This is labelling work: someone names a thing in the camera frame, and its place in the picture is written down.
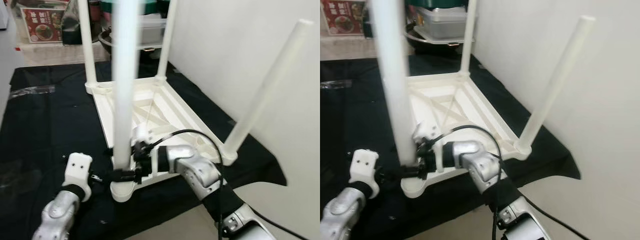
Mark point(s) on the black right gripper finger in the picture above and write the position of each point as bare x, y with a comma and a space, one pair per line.
410, 171
125, 175

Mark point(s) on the white plastic table top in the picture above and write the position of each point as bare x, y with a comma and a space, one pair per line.
170, 110
465, 105

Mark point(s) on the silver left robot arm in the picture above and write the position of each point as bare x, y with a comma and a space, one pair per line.
345, 212
57, 215

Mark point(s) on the black tablecloth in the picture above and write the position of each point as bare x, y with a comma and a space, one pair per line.
50, 150
360, 125

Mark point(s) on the clear tape strip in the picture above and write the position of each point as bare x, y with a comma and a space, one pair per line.
331, 84
32, 91

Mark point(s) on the black wok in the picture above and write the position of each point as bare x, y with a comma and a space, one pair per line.
415, 42
105, 42

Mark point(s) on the beige cloth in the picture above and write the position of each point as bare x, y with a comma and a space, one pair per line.
55, 54
350, 47

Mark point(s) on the glossy black bag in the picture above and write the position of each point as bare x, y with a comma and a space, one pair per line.
72, 25

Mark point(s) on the green pot lid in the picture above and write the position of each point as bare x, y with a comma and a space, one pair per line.
440, 3
157, 5

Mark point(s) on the clear box with orange lid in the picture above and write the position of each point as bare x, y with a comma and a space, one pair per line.
42, 25
345, 17

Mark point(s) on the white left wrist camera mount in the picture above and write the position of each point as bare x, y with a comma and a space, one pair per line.
363, 167
79, 170

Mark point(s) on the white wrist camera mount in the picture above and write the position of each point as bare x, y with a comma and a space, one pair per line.
142, 132
79, 170
363, 167
422, 131

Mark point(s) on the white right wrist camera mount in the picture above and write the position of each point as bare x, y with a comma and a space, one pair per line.
422, 131
142, 132

